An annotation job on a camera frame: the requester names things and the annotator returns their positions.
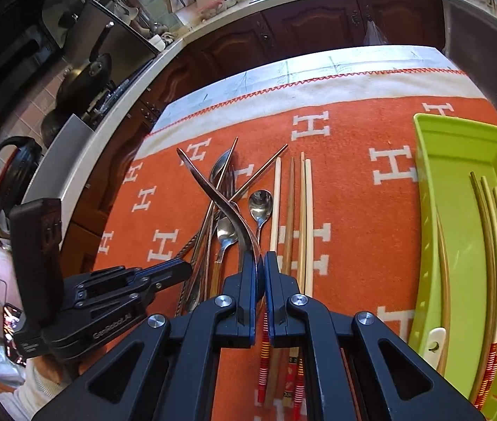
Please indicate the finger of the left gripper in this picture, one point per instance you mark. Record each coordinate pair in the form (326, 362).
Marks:
(176, 268)
(161, 283)

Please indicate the plain dark wooden chopstick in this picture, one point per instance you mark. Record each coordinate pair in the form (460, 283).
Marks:
(276, 354)

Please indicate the orange H-pattern blanket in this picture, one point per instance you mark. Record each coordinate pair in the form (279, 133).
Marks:
(357, 131)

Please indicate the black electric kettle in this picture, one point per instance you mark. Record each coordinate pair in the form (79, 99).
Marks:
(18, 171)

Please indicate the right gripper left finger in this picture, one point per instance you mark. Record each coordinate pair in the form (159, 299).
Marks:
(164, 368)

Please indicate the black wok pan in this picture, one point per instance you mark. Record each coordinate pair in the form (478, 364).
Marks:
(79, 87)

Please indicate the large steel ladle spoon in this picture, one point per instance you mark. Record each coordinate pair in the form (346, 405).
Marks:
(228, 184)

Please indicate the green plastic utensil tray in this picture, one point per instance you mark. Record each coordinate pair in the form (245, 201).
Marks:
(448, 149)

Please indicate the medium steel spoon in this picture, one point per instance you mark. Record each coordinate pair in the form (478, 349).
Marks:
(226, 237)

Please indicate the white ceramic soup spoon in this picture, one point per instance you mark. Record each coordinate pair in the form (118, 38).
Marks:
(433, 349)

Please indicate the twisted steel chopstick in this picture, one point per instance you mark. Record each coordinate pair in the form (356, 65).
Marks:
(196, 258)

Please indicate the large steel soup spoon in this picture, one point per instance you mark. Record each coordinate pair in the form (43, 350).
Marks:
(248, 248)

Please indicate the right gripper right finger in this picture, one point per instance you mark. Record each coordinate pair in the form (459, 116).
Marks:
(356, 367)

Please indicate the red-banded light chopstick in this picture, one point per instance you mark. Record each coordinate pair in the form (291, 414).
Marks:
(268, 265)

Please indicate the red-striped bamboo chopstick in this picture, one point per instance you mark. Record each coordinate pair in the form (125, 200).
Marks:
(446, 295)

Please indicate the wooden chopstick decorated tip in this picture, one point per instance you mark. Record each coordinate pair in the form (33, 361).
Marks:
(293, 355)

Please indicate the long red-tipped chopstick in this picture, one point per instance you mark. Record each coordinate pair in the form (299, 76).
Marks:
(300, 385)

